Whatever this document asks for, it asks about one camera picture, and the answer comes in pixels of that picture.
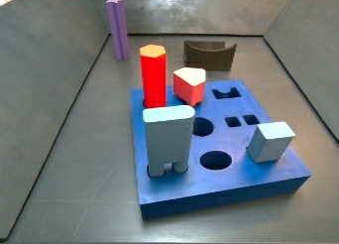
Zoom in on purple star-shaped peg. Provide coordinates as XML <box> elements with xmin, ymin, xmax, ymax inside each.
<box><xmin>105</xmin><ymin>0</ymin><xmax>129</xmax><ymax>61</ymax></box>

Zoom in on blue shape-sorting board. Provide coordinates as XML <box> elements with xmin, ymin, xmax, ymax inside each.
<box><xmin>129</xmin><ymin>80</ymin><xmax>311</xmax><ymax>219</ymax></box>

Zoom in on large light blue two-legged block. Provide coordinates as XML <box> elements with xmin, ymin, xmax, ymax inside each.
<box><xmin>143</xmin><ymin>105</ymin><xmax>195</xmax><ymax>178</ymax></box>

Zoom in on short red pentagonal peg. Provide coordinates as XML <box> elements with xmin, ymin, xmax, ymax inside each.
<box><xmin>173</xmin><ymin>67</ymin><xmax>207</xmax><ymax>106</ymax></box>

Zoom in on tall red hexagonal peg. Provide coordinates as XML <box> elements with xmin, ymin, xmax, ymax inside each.
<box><xmin>139</xmin><ymin>45</ymin><xmax>167</xmax><ymax>108</ymax></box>

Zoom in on dark brown curved block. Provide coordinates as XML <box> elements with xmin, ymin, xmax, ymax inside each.
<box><xmin>184</xmin><ymin>41</ymin><xmax>238</xmax><ymax>71</ymax></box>

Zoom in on small light blue rectangular block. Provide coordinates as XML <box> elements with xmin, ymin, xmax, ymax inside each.
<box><xmin>247</xmin><ymin>122</ymin><xmax>295</xmax><ymax>163</ymax></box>

